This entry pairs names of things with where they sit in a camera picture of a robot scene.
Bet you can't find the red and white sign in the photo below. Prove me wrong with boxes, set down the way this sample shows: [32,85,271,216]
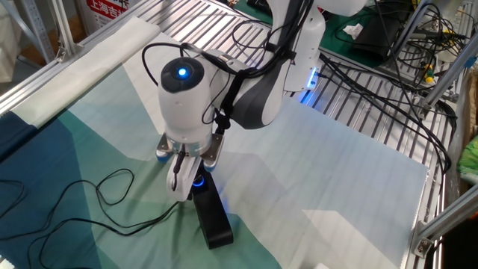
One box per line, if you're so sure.
[84,0,131,28]

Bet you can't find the green plastic bag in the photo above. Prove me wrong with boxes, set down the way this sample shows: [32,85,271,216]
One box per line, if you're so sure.
[456,134,478,185]

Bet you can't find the black soundbar speaker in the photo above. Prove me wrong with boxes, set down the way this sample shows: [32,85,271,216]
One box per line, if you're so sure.
[189,163,235,250]

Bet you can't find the tangled black cable bundle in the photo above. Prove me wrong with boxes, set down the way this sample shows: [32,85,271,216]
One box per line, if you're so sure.
[317,0,471,180]

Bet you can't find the black flat device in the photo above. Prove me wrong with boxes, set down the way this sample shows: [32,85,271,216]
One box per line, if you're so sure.
[352,13,403,64]

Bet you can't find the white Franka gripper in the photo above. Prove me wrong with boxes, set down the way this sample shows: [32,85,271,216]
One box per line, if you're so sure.
[166,153,205,203]

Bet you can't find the aluminium table edge rail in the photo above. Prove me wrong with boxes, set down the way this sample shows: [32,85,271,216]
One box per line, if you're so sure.
[0,0,165,115]

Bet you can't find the green cutting mat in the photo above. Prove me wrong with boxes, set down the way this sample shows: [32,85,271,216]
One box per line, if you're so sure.
[233,0,415,70]

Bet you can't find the teal and white tablecloth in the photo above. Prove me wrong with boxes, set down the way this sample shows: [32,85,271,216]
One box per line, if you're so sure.
[0,16,429,269]

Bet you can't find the yellow handled screwdriver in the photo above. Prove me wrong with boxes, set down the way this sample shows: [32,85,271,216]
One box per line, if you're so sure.
[423,62,436,84]

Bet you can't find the aluminium frame post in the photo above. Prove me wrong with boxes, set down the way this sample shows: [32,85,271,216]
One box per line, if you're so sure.
[48,0,79,63]
[412,185,478,259]
[420,35,478,113]

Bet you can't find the thin black speaker cable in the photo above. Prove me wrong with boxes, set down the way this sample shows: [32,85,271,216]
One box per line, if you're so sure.
[0,167,181,269]

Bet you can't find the perforated steel upright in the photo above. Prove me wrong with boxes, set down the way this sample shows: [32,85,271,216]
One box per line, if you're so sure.
[20,0,57,64]

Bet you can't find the black camera cable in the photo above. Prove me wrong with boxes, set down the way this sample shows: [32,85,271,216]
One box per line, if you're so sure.
[140,41,232,191]

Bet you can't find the crumpled white paper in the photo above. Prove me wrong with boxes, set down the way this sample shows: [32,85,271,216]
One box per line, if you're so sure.
[342,22,364,40]

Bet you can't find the silver wrist camera blue caps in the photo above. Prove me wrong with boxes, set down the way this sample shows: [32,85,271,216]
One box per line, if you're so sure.
[155,131,226,173]

